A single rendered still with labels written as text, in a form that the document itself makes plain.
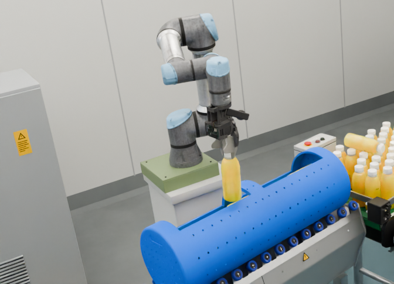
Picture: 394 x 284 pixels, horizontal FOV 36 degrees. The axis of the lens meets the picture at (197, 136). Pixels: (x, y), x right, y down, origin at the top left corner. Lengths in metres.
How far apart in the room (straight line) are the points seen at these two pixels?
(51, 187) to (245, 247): 1.69
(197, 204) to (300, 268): 0.51
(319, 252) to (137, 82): 2.83
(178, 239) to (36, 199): 1.68
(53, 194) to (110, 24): 1.71
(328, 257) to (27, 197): 1.81
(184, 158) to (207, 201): 0.21
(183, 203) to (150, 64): 2.60
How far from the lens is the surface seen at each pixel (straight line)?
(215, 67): 1.95
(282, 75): 5.68
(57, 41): 4.74
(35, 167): 3.57
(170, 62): 2.10
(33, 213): 3.67
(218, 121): 2.02
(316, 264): 2.57
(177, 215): 2.57
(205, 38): 2.41
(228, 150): 2.07
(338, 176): 2.52
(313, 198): 2.42
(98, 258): 4.43
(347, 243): 2.69
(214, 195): 2.62
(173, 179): 2.54
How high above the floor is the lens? 2.28
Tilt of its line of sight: 21 degrees down
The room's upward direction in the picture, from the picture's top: 8 degrees counter-clockwise
